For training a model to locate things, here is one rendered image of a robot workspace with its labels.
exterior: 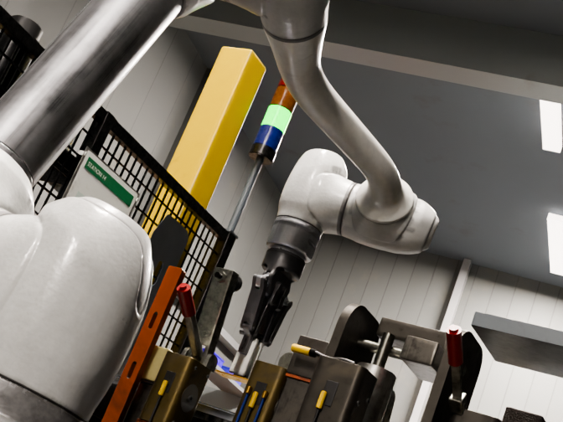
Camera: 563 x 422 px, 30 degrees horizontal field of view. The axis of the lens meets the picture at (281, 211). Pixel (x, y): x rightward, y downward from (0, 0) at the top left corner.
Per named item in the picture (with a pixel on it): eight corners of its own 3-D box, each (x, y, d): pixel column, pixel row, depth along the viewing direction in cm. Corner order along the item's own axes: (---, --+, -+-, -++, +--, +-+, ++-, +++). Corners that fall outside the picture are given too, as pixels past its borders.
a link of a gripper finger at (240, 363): (259, 340, 184) (257, 338, 184) (244, 377, 182) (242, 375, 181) (245, 336, 186) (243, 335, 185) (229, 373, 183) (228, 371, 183)
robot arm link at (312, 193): (267, 208, 189) (335, 228, 186) (297, 134, 194) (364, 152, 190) (276, 229, 199) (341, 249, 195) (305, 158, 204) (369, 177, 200)
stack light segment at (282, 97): (295, 118, 290) (303, 100, 292) (286, 105, 285) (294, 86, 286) (274, 115, 293) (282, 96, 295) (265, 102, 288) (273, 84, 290)
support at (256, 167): (245, 243, 278) (314, 75, 295) (234, 231, 272) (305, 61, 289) (223, 238, 282) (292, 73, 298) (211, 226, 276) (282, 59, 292)
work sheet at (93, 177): (85, 317, 229) (140, 194, 239) (24, 277, 211) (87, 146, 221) (77, 316, 230) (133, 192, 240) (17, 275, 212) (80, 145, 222)
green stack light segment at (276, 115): (287, 137, 288) (295, 118, 290) (277, 125, 283) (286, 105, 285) (266, 134, 292) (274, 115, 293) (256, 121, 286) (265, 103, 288)
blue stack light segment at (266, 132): (279, 156, 286) (287, 137, 288) (270, 145, 281) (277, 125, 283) (258, 153, 290) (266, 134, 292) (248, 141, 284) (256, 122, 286)
